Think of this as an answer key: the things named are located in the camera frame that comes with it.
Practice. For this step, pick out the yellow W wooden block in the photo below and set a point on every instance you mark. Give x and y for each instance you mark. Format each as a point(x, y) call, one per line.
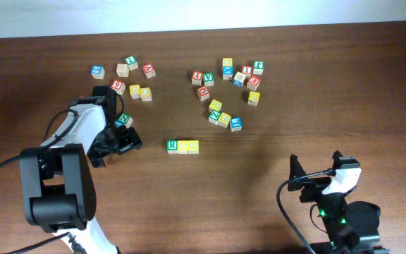
point(215, 105)

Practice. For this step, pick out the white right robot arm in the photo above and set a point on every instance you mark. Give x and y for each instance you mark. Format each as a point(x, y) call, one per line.
point(350, 227)

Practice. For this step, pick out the blue U wooden block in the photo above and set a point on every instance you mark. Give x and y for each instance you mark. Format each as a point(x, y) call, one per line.
point(235, 124)

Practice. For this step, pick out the blue 5 wooden block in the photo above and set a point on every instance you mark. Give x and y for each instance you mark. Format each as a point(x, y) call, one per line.
point(97, 72)

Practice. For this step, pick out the blue X wooden block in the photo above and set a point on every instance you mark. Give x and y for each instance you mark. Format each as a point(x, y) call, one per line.
point(227, 72)

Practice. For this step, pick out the red E wooden block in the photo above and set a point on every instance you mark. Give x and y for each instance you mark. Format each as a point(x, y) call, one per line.
point(253, 83)

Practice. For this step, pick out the red Q wooden block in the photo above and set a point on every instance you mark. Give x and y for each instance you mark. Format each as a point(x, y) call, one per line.
point(203, 93)

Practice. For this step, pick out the yellow wooden block X side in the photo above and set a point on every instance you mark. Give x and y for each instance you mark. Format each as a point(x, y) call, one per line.
point(134, 91)

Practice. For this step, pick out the red I wooden block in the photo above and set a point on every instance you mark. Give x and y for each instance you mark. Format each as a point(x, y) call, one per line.
point(247, 71)

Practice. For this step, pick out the yellow O block 2 side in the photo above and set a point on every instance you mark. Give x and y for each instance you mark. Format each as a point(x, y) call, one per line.
point(145, 94)

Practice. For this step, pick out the green Z wooden block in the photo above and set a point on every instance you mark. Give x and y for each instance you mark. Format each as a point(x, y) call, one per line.
point(214, 117)

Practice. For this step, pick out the red Y wooden block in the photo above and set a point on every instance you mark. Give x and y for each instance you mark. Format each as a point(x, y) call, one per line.
point(196, 78)

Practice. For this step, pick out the green J wooden block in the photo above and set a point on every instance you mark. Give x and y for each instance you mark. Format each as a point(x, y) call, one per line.
point(258, 67)

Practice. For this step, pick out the green V wooden block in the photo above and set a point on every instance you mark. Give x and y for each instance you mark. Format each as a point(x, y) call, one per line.
point(208, 79)

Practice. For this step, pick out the green R wooden block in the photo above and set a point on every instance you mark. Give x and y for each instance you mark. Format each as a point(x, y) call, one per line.
point(172, 146)

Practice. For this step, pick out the yellow G wooden block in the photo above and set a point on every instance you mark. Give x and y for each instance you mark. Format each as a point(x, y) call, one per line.
point(224, 120)

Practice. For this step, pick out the blue tilted wooden block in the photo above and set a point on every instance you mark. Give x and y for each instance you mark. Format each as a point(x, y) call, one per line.
point(238, 79)

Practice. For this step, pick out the red 6 wooden block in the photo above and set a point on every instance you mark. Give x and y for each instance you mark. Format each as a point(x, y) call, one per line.
point(118, 86)

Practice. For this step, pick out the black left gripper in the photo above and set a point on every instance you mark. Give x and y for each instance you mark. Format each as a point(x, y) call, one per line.
point(130, 140)

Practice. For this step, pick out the yellow top stacked block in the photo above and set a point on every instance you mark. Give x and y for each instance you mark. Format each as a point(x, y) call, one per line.
point(227, 62)

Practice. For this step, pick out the yellow S wooden block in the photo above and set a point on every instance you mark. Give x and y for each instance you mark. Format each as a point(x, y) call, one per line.
point(183, 146)

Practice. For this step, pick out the green L wooden block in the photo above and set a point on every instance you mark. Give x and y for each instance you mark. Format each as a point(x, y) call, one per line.
point(131, 62)

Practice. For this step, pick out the green N wooden block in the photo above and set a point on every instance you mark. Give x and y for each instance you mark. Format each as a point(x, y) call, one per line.
point(126, 120)

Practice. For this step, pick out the blue P wooden block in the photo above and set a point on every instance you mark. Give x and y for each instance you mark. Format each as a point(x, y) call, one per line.
point(118, 123)

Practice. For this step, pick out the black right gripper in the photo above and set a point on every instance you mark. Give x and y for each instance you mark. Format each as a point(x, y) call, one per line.
point(314, 185)

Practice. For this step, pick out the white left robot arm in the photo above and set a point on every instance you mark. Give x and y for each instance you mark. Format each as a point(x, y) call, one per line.
point(58, 191)

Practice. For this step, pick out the plain picture wooden block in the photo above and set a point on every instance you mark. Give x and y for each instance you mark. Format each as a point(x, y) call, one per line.
point(122, 70)

